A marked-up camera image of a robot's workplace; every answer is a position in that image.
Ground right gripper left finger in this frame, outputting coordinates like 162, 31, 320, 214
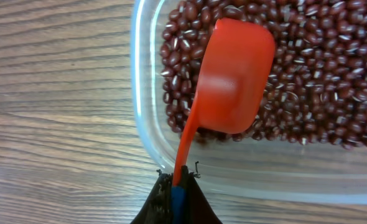
131, 169, 173, 224

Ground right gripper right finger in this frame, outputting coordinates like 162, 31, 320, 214
180, 166, 222, 224

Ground clear plastic container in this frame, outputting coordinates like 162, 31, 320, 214
131, 0, 367, 205

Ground orange measuring scoop blue handle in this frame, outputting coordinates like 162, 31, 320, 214
171, 18, 275, 223

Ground red beans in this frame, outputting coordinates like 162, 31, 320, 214
160, 0, 367, 150

